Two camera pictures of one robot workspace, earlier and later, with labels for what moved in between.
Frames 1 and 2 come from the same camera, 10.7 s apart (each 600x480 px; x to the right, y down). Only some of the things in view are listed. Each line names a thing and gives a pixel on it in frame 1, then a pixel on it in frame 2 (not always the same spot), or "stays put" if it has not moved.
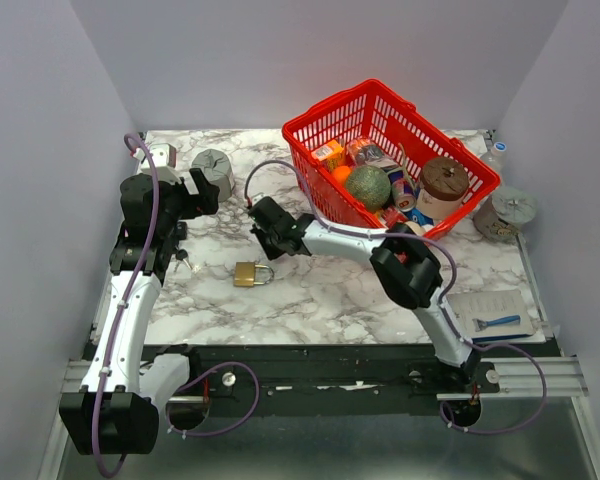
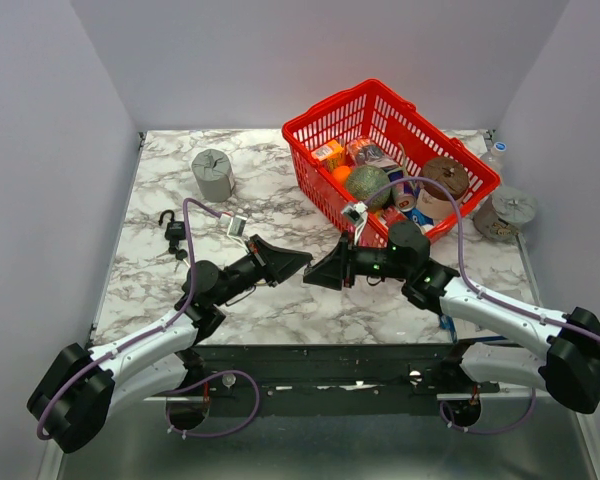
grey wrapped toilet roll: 215,167 stays put
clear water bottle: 496,157 stays put
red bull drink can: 403,194 stays put
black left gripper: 205,202 -> 274,264
